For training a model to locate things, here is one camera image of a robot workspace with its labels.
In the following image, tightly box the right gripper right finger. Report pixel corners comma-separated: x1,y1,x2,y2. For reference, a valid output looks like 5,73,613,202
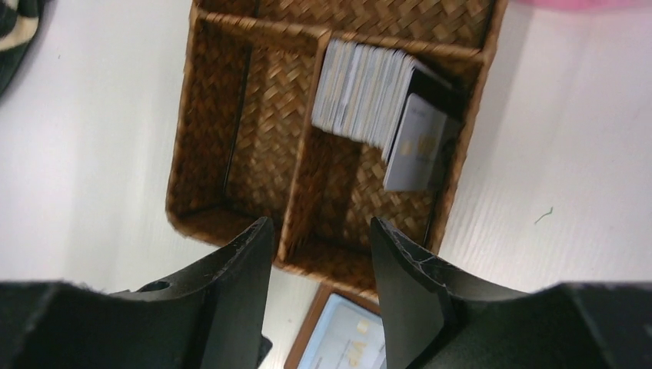
370,218,651,368

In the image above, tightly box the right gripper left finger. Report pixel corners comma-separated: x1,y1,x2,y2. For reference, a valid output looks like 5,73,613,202
1,217,274,368

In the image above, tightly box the white credit card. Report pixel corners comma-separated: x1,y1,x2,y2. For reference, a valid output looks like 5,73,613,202
298,293,388,369

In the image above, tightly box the brown leather card holder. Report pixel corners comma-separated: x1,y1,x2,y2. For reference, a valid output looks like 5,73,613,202
284,284,388,368

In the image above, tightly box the grey card stack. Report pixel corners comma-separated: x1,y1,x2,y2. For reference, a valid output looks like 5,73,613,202
311,39,464,161

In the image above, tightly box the brown woven basket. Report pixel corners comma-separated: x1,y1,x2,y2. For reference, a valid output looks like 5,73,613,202
166,1,507,297

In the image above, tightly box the black floral pillow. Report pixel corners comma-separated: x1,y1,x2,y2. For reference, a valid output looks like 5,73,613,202
1,0,47,95

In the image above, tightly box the pink cloth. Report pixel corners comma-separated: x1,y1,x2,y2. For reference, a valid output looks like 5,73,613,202
519,0,651,12

